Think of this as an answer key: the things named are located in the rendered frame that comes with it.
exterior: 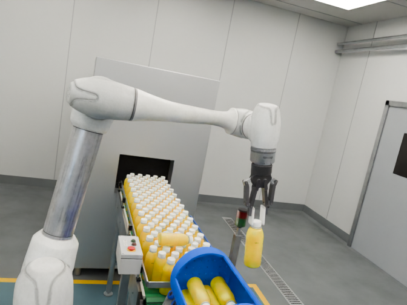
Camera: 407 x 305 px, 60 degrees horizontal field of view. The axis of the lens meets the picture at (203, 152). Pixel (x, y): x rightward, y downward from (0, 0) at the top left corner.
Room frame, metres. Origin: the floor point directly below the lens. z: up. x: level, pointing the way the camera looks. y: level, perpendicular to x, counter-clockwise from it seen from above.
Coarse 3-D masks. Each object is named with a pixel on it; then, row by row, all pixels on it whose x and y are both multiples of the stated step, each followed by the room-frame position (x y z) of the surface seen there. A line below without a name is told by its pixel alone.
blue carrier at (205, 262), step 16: (192, 256) 1.38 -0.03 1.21; (208, 256) 1.44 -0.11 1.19; (224, 256) 1.41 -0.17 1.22; (176, 272) 1.35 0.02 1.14; (192, 272) 1.42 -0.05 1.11; (208, 272) 1.45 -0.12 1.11; (224, 272) 1.47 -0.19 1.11; (176, 288) 1.30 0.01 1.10; (240, 288) 1.37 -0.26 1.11; (240, 304) 1.06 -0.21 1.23; (256, 304) 1.10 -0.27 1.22
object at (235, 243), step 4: (236, 236) 1.96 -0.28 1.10; (240, 236) 1.97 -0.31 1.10; (236, 240) 1.96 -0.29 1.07; (240, 240) 1.97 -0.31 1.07; (232, 244) 1.98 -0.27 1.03; (236, 244) 1.96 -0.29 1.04; (232, 248) 1.97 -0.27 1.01; (236, 248) 1.96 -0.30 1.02; (232, 252) 1.96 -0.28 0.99; (236, 252) 1.96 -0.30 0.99; (232, 256) 1.96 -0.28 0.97; (236, 256) 1.97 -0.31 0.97; (232, 260) 1.96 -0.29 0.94
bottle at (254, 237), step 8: (248, 232) 1.25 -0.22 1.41; (256, 232) 1.23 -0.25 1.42; (248, 240) 1.24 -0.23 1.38; (256, 240) 1.23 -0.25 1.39; (248, 248) 1.24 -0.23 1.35; (256, 248) 1.23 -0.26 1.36; (248, 256) 1.24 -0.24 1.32; (256, 256) 1.23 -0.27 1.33; (248, 264) 1.24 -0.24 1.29; (256, 264) 1.24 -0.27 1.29
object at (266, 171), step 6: (252, 162) 1.25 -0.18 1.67; (252, 168) 1.24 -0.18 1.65; (258, 168) 1.22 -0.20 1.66; (264, 168) 1.21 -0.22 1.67; (270, 168) 1.22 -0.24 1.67; (252, 174) 1.23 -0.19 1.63; (258, 174) 1.22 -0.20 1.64; (264, 174) 1.21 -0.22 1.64; (270, 174) 1.25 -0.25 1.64; (252, 180) 1.23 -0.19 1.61; (270, 180) 1.25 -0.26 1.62
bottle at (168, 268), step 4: (168, 264) 1.56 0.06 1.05; (172, 264) 1.56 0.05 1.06; (164, 268) 1.56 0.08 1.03; (168, 268) 1.55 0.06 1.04; (172, 268) 1.56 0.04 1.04; (164, 272) 1.55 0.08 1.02; (168, 272) 1.55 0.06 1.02; (164, 276) 1.55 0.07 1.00; (168, 276) 1.55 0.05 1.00; (160, 280) 1.57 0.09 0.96; (164, 280) 1.55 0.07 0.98; (168, 280) 1.55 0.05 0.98; (160, 288) 1.56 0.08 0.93; (164, 288) 1.55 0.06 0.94; (168, 288) 1.55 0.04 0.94; (160, 292) 1.55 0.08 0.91; (164, 292) 1.55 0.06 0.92
